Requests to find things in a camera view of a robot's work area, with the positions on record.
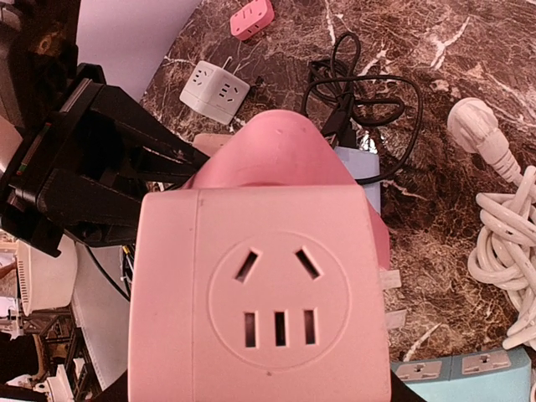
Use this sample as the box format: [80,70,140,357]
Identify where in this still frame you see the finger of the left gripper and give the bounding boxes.
[37,169,145,247]
[90,85,209,184]

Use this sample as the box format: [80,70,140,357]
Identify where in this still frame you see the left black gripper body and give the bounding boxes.
[1,64,142,257]

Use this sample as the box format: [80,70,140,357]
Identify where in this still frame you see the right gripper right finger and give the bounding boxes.
[390,371,425,402]

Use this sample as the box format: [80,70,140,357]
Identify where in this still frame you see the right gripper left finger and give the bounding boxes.
[90,370,128,402]

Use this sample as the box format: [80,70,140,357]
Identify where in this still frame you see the small salmon pink adapter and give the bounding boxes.
[192,133,232,157]

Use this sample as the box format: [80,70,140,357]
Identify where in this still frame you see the white cube socket adapter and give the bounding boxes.
[179,56,250,125]

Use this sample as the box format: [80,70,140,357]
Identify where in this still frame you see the pink power strip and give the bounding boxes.
[182,111,389,272]

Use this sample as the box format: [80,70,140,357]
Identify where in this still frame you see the pink cube socket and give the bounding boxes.
[128,185,391,401]

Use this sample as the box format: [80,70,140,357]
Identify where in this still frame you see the pink plug adapter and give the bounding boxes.
[229,0,275,41]

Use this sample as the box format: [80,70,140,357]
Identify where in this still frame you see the light blue adapter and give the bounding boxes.
[334,147,381,214]

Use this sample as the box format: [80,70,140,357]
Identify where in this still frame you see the white three-pin plug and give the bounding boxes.
[447,97,522,183]

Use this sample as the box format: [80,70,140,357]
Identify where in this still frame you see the teal power strip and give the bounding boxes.
[391,348,532,401]

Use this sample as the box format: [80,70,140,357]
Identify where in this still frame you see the white coiled cable bundle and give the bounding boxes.
[446,96,536,352]

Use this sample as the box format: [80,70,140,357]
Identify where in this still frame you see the black cable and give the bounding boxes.
[300,32,425,185]

